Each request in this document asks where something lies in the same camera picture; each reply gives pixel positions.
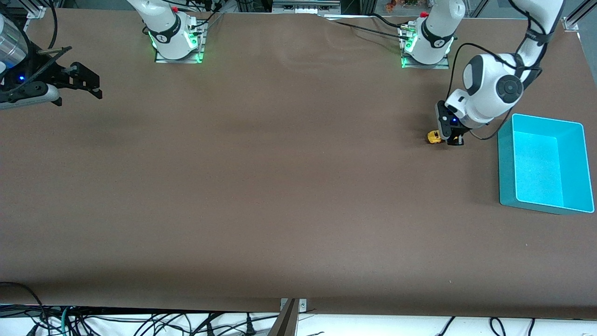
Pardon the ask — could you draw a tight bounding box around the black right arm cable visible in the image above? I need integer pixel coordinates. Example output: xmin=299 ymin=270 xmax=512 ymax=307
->
xmin=19 ymin=0 xmax=59 ymax=56

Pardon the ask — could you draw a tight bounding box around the orange background object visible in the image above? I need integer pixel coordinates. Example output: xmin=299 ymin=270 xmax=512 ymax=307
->
xmin=385 ymin=0 xmax=420 ymax=12

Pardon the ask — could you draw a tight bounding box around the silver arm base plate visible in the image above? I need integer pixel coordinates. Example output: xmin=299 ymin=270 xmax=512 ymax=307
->
xmin=400 ymin=26 xmax=451 ymax=70
xmin=154 ymin=21 xmax=206 ymax=64

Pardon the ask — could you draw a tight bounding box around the black looped floor cable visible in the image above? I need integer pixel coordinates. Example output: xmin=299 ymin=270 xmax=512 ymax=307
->
xmin=0 ymin=281 xmax=47 ymax=336

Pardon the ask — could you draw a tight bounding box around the aluminium frame profile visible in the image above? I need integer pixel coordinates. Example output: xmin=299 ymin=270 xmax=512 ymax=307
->
xmin=272 ymin=0 xmax=341 ymax=14

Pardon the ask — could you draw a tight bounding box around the teal plastic storage bin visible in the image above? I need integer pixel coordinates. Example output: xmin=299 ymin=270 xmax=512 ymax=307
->
xmin=497 ymin=113 xmax=595 ymax=216

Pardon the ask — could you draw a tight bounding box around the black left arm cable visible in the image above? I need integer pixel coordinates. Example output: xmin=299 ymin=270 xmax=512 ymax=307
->
xmin=448 ymin=0 xmax=558 ymax=140

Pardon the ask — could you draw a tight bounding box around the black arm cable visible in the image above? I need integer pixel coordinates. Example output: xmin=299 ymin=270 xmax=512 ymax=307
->
xmin=19 ymin=0 xmax=59 ymax=56
xmin=448 ymin=0 xmax=558 ymax=140

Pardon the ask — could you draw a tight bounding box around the long black base cable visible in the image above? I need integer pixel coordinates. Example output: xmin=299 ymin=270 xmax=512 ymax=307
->
xmin=326 ymin=19 xmax=411 ymax=39

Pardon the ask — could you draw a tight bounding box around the short black base cable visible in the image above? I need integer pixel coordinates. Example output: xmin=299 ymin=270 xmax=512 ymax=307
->
xmin=189 ymin=0 xmax=224 ymax=31

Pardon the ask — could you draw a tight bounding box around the black cable with plug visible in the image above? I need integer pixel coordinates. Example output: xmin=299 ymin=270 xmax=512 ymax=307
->
xmin=187 ymin=313 xmax=280 ymax=336

